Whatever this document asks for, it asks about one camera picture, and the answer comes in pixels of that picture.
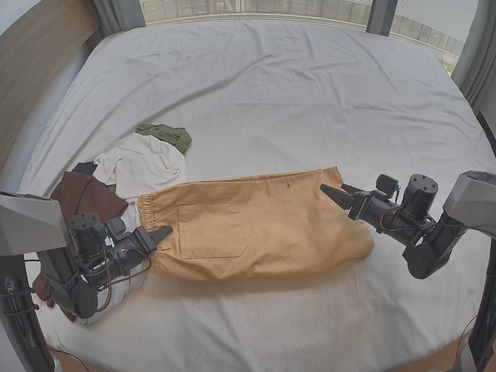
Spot tan shorts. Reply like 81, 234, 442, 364
136, 166, 374, 283

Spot black cable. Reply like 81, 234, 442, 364
457, 315, 479, 365
46, 348, 84, 372

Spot black garment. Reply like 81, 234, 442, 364
72, 162, 97, 177

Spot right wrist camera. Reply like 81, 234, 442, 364
376, 174, 400, 200

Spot brown garment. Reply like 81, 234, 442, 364
32, 171, 129, 322

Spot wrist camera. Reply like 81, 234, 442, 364
104, 217, 128, 243
376, 174, 400, 200

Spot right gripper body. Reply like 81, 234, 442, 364
348, 191, 402, 228

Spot white garment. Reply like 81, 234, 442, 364
93, 133, 188, 228

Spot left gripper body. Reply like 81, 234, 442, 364
110, 226, 159, 277

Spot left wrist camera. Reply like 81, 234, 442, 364
104, 217, 128, 243

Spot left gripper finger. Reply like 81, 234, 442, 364
152, 226, 173, 247

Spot grey-green curtain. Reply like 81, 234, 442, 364
451, 0, 496, 111
83, 0, 148, 38

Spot pale grey garment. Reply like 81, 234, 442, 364
77, 262, 152, 326

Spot green garment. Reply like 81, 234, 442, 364
135, 123, 192, 155

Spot bed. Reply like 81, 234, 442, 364
0, 0, 496, 367

